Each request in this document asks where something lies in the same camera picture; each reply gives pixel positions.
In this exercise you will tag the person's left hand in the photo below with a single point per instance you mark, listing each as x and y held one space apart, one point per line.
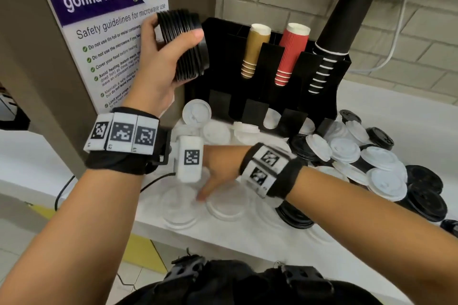
154 72

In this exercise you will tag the person's right hand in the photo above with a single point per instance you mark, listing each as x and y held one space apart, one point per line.
223 163

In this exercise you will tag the person's right fingers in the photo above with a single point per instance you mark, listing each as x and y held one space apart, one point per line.
207 190

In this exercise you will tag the person's left thumb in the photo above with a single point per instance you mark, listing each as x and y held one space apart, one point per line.
184 44

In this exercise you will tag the neat stack of black lids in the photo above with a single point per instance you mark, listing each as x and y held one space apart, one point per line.
186 44

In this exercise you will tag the person's right forearm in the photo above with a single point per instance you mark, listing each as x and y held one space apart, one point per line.
365 222

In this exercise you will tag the person's left forearm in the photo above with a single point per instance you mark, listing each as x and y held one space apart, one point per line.
75 237

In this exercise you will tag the clear plastic lid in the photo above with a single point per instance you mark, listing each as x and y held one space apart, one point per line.
179 208
227 204

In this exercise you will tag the black cup organizer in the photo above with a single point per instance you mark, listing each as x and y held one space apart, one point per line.
232 76

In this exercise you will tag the black marker wristband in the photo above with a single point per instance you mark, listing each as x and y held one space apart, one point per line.
266 169
123 140

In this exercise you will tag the stack of brown paper cups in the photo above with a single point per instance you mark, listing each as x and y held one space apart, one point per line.
254 49

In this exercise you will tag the purple and white safety poster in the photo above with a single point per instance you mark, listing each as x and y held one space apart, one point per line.
103 33

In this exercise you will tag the black chest harness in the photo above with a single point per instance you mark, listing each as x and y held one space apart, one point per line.
247 285

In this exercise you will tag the stack of red paper cups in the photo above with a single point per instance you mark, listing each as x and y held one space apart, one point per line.
291 54

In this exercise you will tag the brown cabinet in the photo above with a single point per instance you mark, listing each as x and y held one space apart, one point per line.
32 47

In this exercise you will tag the stack of black paper cups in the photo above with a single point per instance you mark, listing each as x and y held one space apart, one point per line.
340 29

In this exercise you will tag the pile of white cup lids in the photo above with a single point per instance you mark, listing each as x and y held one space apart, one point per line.
381 169

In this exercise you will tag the loose pile of black lids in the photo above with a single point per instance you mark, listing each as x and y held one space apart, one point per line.
425 194

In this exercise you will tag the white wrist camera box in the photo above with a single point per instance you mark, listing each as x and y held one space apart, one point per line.
189 158

